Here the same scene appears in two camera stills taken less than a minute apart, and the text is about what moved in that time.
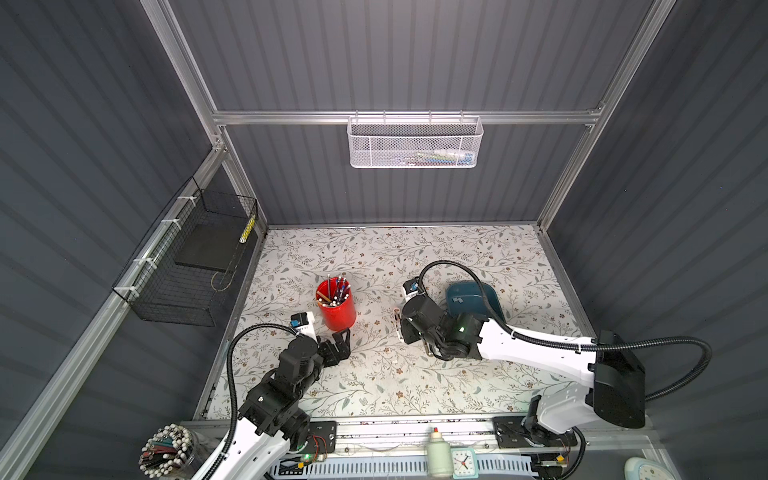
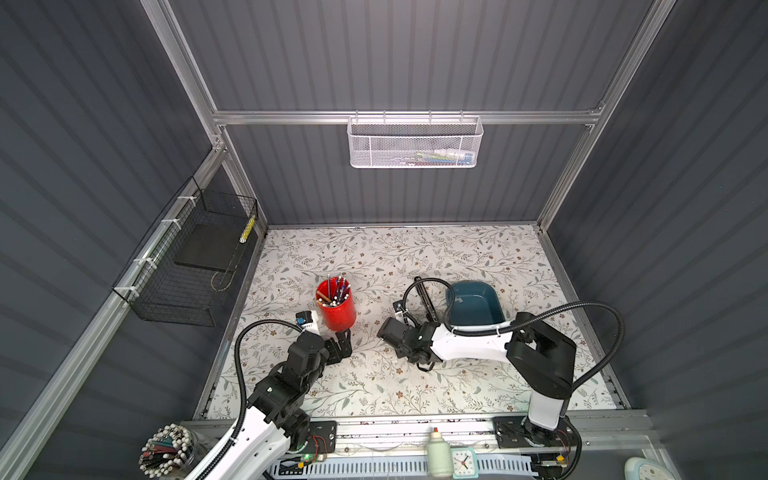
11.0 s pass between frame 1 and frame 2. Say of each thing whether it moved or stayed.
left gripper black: stayed
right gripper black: moved
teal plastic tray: stayed
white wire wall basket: stayed
